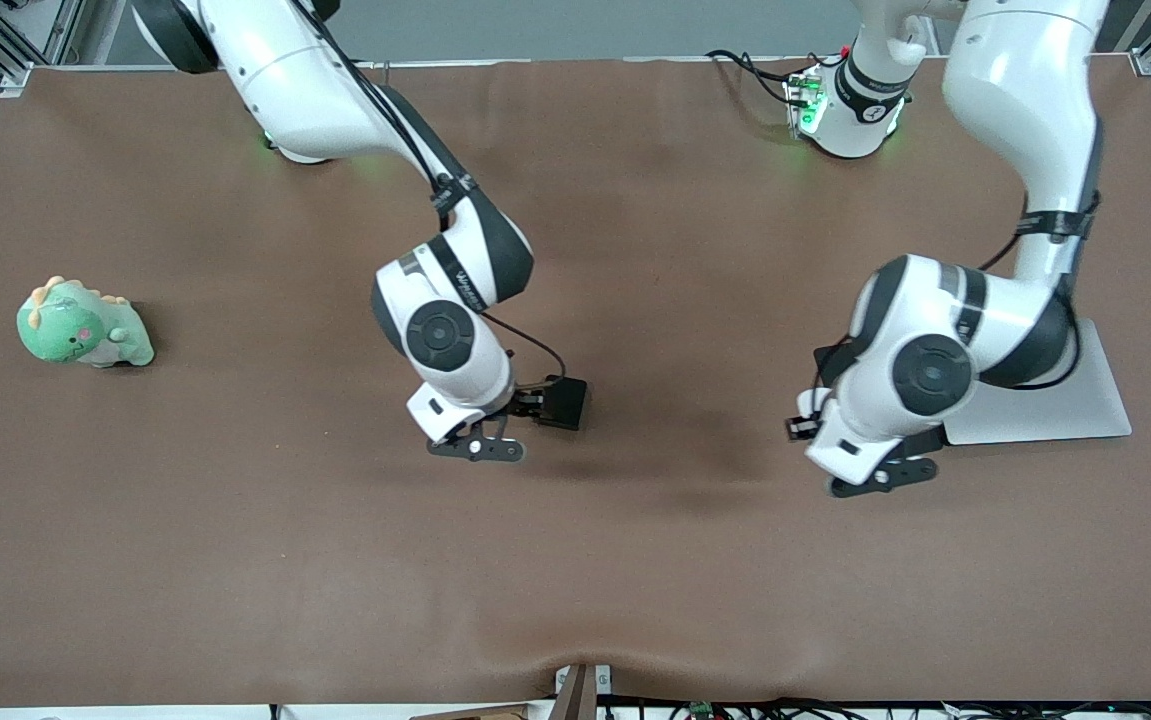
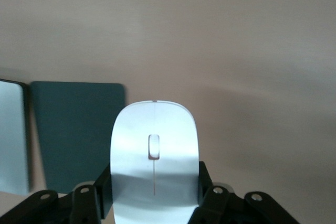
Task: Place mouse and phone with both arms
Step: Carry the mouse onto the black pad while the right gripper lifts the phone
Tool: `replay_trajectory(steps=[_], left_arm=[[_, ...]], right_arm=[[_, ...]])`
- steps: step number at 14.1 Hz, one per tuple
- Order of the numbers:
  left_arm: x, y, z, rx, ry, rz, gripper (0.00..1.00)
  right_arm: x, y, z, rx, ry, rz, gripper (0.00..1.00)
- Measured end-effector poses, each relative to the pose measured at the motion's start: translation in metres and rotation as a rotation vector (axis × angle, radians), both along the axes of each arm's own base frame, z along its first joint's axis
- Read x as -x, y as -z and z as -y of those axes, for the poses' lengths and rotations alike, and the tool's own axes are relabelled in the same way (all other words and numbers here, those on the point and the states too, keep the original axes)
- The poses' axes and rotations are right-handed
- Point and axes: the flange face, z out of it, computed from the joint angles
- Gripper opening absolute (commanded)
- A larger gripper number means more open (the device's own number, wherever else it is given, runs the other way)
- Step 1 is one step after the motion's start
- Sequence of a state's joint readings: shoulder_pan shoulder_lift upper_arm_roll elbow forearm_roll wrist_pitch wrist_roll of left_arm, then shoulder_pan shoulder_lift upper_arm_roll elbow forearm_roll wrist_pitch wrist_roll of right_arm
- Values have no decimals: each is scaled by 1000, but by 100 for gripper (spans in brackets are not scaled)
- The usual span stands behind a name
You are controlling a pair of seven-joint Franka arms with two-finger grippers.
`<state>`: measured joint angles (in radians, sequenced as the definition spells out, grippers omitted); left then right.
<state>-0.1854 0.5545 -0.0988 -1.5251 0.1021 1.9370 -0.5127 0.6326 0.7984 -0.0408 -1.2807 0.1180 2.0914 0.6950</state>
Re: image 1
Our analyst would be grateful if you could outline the black phone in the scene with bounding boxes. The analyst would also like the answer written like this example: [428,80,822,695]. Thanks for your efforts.
[537,376,589,433]

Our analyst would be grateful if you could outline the black mouse pad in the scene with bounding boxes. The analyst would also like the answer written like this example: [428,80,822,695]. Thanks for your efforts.
[813,340,861,393]

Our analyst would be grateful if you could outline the brown table cover mat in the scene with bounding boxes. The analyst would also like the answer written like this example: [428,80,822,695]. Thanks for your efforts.
[0,55,1151,709]

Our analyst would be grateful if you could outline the silver laptop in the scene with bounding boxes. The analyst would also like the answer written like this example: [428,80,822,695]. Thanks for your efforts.
[943,318,1134,447]

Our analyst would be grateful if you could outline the green dinosaur plush toy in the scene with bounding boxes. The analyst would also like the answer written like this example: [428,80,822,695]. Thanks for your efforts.
[16,276,156,369]

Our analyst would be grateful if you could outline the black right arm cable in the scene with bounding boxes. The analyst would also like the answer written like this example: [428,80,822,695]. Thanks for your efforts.
[305,0,569,389]

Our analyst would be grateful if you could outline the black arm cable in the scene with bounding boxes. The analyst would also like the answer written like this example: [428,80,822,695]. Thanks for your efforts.
[978,190,1103,393]
[305,0,569,389]

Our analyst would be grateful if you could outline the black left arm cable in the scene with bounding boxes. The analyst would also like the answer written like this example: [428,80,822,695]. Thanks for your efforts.
[978,190,1103,393]

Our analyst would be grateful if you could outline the brown camera stand bracket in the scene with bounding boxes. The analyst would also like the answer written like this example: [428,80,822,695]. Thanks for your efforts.
[550,663,616,720]

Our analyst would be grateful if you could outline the black base cable bundle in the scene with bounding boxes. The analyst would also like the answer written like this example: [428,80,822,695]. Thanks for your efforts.
[705,45,821,109]

